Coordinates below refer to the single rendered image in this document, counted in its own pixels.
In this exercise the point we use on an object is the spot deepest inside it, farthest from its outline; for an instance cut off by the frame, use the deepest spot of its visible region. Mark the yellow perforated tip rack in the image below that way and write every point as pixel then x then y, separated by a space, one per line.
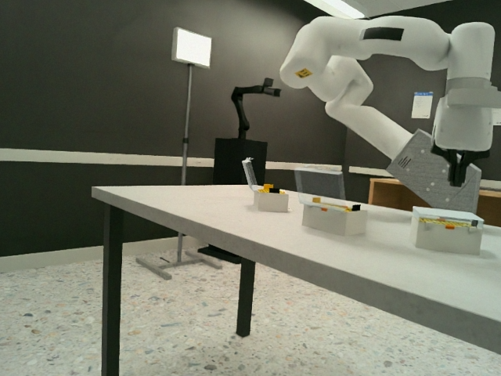
pixel 269 189

